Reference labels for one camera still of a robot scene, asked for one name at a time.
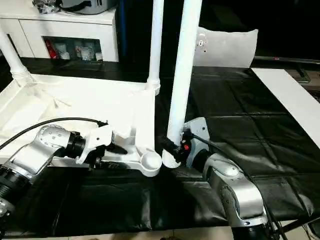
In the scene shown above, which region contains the grey cushion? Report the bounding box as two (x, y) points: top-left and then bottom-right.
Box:
(193, 26), (259, 69)

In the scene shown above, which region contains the white plastic table top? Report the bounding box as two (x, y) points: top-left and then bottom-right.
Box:
(0, 73), (163, 178)

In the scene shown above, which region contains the white cabinet with glass doors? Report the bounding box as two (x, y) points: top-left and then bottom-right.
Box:
(0, 9), (120, 63)

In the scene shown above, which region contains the black couch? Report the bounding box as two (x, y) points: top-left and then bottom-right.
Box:
(117, 0), (320, 68)

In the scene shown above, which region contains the silver and black helmet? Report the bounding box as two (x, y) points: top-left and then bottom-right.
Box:
(59, 0), (118, 15)

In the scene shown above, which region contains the dark tangled strap bundle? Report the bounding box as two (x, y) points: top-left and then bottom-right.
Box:
(31, 0), (64, 14)

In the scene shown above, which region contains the black table mat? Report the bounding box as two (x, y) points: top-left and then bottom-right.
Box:
(0, 56), (320, 238)

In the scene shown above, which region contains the white plastic table leg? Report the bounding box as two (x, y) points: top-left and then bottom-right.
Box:
(161, 0), (203, 169)
(145, 0), (166, 96)
(0, 24), (34, 85)

